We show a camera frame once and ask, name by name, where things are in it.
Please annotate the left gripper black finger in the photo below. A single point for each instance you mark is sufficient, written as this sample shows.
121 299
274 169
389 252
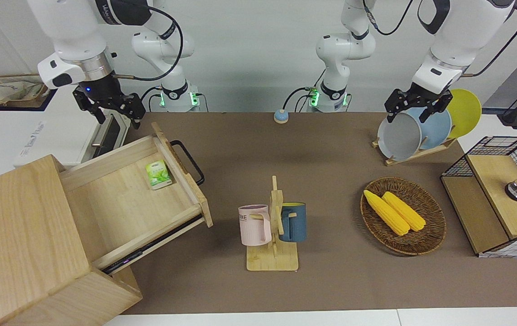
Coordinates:
427 114
391 112

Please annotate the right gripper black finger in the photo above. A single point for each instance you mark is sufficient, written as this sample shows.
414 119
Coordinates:
98 115
136 111

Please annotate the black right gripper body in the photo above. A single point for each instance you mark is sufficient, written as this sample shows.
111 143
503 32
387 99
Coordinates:
102 90

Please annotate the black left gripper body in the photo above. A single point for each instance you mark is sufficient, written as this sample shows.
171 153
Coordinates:
417 97

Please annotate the wooden drawer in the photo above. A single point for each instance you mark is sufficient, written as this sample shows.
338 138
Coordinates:
122 199

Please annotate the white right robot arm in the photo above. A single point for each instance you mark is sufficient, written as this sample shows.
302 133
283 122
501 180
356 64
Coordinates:
68 31

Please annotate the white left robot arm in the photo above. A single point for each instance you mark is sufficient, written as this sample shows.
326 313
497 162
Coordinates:
462 31

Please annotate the light blue plate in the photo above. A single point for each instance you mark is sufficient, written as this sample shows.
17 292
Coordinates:
437 129

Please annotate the grey plate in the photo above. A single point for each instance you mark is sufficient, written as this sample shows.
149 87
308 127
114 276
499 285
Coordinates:
399 138

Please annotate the wooden plate rack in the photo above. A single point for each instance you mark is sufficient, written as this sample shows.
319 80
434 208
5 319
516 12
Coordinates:
435 148

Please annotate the yellow plate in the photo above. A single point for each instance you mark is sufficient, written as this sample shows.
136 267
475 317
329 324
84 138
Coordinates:
464 113

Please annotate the white toaster oven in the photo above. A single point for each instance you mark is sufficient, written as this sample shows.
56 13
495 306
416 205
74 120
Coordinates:
59 136

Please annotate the green tea packet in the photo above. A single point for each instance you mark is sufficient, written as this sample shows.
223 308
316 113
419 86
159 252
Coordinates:
159 174

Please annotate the dark tray with beige bag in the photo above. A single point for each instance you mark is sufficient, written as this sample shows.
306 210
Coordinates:
9 90

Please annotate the yellow corn cob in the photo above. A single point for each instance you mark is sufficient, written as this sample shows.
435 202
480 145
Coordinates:
405 210
387 215

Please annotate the light blue round knob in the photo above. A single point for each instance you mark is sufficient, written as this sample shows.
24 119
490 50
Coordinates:
280 117

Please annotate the brown wicker basket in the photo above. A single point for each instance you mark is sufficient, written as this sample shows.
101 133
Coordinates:
421 242

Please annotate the dark blue mug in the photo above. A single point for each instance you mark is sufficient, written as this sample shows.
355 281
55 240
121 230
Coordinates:
295 224

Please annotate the light wooden cabinet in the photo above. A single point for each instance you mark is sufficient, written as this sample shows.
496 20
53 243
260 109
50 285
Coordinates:
18 253

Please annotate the pink mug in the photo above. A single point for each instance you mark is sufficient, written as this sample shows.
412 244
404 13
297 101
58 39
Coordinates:
254 226

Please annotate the brown table mat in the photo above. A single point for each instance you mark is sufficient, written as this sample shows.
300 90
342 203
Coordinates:
331 280

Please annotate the wooden mug tree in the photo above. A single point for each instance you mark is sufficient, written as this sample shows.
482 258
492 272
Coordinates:
276 260

